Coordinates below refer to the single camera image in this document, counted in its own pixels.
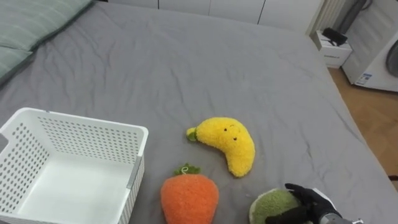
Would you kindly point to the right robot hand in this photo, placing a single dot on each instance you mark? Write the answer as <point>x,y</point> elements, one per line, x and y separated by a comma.
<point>308,203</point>

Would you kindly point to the green avocado soft toy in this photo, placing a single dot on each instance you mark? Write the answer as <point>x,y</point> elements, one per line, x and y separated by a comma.
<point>270,207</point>

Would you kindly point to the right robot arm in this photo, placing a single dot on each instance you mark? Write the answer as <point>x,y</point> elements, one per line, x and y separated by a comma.
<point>337,219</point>

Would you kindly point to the yellow banana soft toy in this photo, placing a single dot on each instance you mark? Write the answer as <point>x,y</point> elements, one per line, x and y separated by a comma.
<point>228,141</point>

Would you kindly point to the orange carrot soft toy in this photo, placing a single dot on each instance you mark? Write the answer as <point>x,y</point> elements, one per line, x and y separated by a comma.
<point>189,199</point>

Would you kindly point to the white cardboard box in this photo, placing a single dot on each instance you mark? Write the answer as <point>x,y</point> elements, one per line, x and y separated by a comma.
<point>333,51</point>

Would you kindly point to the white washing machine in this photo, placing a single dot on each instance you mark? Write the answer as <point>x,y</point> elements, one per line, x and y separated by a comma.
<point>373,59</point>

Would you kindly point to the black device on box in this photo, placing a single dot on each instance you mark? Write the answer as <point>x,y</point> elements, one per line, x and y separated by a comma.
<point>334,36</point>

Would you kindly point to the grey bed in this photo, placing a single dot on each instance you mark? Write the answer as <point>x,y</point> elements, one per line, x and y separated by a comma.
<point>174,68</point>

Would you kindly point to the white cabinet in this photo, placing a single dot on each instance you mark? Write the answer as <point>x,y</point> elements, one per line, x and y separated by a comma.
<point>214,9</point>

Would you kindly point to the white perforated plastic basket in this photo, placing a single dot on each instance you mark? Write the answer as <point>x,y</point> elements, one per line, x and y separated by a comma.
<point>71,183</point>

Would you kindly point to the green pillow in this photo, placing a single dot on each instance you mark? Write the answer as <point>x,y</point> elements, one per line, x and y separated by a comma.
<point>28,18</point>
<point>11,62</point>

